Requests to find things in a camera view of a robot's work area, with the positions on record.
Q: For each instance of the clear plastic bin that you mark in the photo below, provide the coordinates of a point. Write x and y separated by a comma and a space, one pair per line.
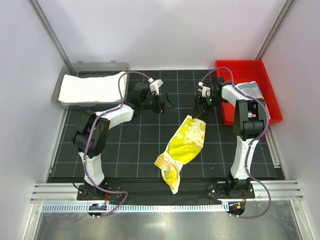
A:
88, 70

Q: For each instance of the yellow patterned towel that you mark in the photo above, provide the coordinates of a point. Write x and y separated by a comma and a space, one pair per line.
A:
185, 145

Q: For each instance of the blue patterned towel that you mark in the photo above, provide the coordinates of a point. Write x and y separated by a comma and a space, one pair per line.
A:
252, 89

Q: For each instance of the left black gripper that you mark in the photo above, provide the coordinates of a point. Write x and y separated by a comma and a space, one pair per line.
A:
161, 107

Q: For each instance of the aluminium front rail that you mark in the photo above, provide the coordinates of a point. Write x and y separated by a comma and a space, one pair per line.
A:
280, 190

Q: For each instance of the slotted cable duct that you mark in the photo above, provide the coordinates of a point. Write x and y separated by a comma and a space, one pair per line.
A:
104, 208

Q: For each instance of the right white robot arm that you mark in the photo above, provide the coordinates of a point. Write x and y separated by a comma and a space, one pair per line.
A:
251, 118

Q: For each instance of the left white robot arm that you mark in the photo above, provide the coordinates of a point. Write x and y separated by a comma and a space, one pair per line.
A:
92, 131

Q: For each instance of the right aluminium frame post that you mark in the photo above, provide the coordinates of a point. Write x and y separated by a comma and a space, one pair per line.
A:
280, 19

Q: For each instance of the aluminium frame post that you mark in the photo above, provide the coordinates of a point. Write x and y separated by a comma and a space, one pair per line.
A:
280, 19
52, 35

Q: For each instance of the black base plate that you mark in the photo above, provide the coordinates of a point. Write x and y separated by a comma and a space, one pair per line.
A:
155, 192

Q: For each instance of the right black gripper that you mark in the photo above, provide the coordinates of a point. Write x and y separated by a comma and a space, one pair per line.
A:
200, 100

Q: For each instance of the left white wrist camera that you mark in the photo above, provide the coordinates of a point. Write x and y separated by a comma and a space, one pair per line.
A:
154, 86

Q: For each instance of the red plastic bin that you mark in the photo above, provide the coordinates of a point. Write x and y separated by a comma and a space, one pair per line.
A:
252, 70

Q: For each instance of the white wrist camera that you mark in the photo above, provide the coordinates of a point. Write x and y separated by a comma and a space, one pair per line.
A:
154, 86
206, 92

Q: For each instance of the white pink towel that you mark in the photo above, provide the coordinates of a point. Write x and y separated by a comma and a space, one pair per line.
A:
107, 89

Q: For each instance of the left aluminium frame post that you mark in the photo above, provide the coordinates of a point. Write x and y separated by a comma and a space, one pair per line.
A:
52, 35

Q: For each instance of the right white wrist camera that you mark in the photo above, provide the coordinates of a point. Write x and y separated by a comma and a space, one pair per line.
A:
206, 92

